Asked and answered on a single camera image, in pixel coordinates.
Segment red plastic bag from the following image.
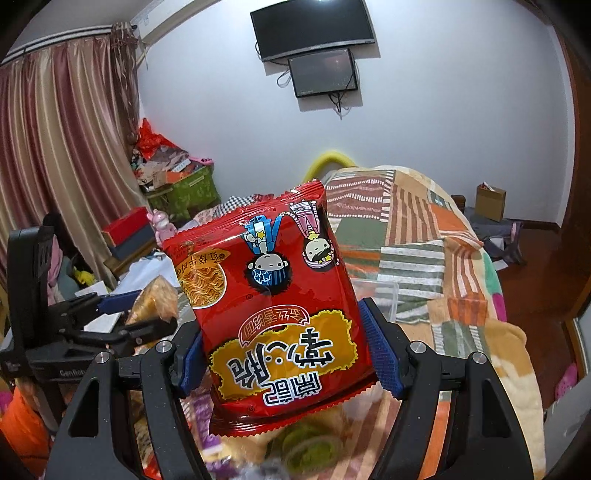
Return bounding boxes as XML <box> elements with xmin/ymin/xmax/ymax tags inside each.
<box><xmin>136</xmin><ymin>118</ymin><xmax>172</xmax><ymax>160</ymax></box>

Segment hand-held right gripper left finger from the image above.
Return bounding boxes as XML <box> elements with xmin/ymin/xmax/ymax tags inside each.
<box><xmin>48</xmin><ymin>320</ymin><xmax>208</xmax><ymax>480</ymax></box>

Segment black monitor cable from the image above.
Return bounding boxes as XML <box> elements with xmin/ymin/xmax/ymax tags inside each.
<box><xmin>325</xmin><ymin>90</ymin><xmax>354</xmax><ymax>117</ymax></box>

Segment red instant noodle packet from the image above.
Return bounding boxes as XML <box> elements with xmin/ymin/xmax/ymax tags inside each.
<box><xmin>161</xmin><ymin>181</ymin><xmax>380</xmax><ymax>435</ymax></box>

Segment pink slippers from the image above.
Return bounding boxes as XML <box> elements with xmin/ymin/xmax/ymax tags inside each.
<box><xmin>554</xmin><ymin>362</ymin><xmax>581</xmax><ymax>400</ymax></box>

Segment pink toy figure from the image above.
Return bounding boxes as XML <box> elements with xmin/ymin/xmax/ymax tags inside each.
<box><xmin>146</xmin><ymin>209</ymin><xmax>179</xmax><ymax>248</ymax></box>

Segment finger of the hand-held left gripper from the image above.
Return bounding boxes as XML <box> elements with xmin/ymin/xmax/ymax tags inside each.
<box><xmin>48</xmin><ymin>291</ymin><xmax>142</xmax><ymax>325</ymax></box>
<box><xmin>58</xmin><ymin>318</ymin><xmax>179</xmax><ymax>357</ymax></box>

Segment grey flat box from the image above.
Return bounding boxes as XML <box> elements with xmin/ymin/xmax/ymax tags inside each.
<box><xmin>108</xmin><ymin>231</ymin><xmax>161</xmax><ymax>263</ymax></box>

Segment green snack packet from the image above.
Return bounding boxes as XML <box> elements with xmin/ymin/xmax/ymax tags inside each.
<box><xmin>267</xmin><ymin>424</ymin><xmax>346</xmax><ymax>468</ymax></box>

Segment brown cardboard box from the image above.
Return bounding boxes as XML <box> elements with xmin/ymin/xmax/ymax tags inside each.
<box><xmin>475</xmin><ymin>182</ymin><xmax>508</xmax><ymax>223</ymax></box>

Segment green fabric storage box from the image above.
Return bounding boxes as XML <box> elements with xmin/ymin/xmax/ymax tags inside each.
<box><xmin>146</xmin><ymin>165</ymin><xmax>222</xmax><ymax>223</ymax></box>

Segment red flat box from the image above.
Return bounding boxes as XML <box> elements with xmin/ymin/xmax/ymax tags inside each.
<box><xmin>101</xmin><ymin>206</ymin><xmax>156</xmax><ymax>248</ymax></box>

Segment small black wall monitor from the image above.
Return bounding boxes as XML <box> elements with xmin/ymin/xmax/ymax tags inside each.
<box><xmin>287</xmin><ymin>48</ymin><xmax>360</xmax><ymax>99</ymax></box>

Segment yellow foam tube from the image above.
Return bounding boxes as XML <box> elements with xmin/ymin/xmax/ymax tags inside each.
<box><xmin>302</xmin><ymin>148</ymin><xmax>362</xmax><ymax>184</ymax></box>

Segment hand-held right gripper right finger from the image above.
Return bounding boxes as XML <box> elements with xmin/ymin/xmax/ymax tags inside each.
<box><xmin>359</xmin><ymin>298</ymin><xmax>537</xmax><ymax>480</ymax></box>

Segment striped pink curtain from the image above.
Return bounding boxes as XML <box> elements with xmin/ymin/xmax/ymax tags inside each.
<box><xmin>0</xmin><ymin>22</ymin><xmax>145</xmax><ymax>296</ymax></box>

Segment clear plastic container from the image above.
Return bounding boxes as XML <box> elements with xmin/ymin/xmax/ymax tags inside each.
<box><xmin>353</xmin><ymin>276</ymin><xmax>400</xmax><ymax>325</ymax></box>

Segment patchwork printed blanket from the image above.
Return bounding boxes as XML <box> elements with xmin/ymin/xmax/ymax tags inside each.
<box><xmin>318</xmin><ymin>165</ymin><xmax>546</xmax><ymax>480</ymax></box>

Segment orange snack packet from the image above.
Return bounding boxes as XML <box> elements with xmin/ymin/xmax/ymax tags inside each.
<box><xmin>126</xmin><ymin>276</ymin><xmax>181</xmax><ymax>325</ymax></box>

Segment dark clothes pile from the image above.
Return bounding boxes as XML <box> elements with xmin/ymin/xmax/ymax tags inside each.
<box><xmin>464</xmin><ymin>207</ymin><xmax>528</xmax><ymax>266</ymax></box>

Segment purple snack packet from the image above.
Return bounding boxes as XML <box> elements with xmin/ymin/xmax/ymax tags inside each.
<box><xmin>190</xmin><ymin>396</ymin><xmax>228</xmax><ymax>454</ymax></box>

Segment orange cloth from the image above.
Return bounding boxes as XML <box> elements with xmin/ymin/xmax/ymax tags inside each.
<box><xmin>0</xmin><ymin>387</ymin><xmax>52</xmax><ymax>464</ymax></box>

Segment large black wall television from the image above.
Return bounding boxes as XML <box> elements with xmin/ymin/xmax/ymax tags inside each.
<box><xmin>250</xmin><ymin>0</ymin><xmax>376</xmax><ymax>64</ymax></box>

